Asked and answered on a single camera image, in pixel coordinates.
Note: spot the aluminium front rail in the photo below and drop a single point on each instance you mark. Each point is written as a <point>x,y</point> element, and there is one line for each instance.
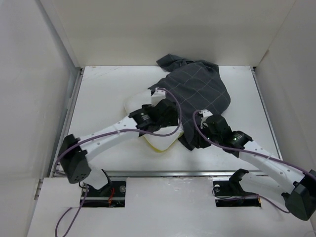
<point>172,173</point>

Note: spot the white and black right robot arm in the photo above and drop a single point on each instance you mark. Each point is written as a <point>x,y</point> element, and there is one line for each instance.
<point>289,185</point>

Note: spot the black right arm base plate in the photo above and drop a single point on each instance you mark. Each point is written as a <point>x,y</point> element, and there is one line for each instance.
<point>228,189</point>

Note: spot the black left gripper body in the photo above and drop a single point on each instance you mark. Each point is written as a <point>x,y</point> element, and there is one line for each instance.
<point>171,122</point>

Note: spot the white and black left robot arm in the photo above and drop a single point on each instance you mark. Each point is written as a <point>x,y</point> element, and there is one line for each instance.
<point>76,153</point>

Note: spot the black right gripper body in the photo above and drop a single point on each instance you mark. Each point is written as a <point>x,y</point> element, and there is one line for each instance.
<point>201,142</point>

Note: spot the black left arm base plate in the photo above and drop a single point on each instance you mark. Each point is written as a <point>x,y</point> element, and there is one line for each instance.
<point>117,188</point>

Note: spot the dark grey checked pillowcase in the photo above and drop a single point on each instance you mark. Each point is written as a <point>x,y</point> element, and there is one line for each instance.
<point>197,85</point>

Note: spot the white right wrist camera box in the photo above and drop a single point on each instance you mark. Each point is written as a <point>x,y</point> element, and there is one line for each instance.
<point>204,115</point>

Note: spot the white pillow with yellow band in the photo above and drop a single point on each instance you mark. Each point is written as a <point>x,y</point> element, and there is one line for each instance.
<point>159,144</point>

